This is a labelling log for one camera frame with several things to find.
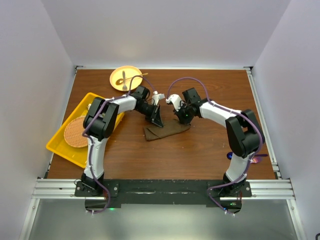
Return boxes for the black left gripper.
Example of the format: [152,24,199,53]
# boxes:
[136,102,163,128]

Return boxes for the brown cloth napkin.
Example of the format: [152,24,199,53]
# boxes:
[143,119,191,141]

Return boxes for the iridescent blue spoon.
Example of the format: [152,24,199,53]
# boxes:
[226,152,233,160]

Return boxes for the iridescent purple fork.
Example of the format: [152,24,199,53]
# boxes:
[250,153,268,164]

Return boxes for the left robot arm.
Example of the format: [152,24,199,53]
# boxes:
[81,86,165,196]

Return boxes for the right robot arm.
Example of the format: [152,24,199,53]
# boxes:
[165,88,265,197]

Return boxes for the silver fork on plate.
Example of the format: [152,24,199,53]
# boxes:
[122,70,127,91]

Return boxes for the gold spoon on plate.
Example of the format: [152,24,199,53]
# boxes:
[115,73,148,86]

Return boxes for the beige round plate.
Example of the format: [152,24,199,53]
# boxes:
[109,65,143,92]

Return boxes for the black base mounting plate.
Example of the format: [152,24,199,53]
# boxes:
[74,178,252,210]

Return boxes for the yellow plastic tray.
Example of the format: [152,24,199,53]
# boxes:
[45,92,125,169]

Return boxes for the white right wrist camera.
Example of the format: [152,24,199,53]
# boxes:
[165,94,185,112]

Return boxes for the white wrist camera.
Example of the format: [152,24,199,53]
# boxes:
[151,90,165,106]
[165,94,185,112]

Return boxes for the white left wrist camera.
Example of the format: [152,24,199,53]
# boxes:
[151,90,165,106]

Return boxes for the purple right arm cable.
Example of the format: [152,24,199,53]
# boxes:
[166,76,265,216]

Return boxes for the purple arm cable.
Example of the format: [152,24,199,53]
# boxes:
[166,76,265,216]
[81,74,157,215]

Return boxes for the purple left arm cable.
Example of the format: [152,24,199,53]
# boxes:
[81,74,157,215]

